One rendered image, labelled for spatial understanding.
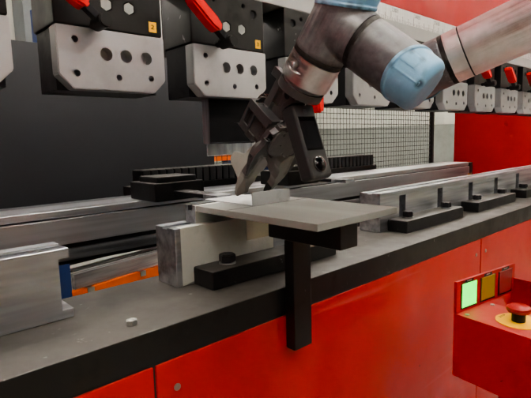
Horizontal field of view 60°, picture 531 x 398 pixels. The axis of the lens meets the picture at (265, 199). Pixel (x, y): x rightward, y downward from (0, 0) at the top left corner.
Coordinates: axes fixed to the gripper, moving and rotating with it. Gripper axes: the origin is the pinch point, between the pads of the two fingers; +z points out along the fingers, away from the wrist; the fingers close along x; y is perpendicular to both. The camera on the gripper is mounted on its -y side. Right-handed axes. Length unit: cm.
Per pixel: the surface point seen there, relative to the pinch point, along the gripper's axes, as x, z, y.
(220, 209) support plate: 9.5, -0.1, -2.9
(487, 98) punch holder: -99, -14, 14
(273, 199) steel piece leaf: -0.4, -1.6, -3.7
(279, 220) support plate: 9.6, -8.2, -13.1
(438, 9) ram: -67, -30, 28
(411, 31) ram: -53, -25, 23
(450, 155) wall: -710, 215, 217
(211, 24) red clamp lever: 9.4, -20.8, 15.1
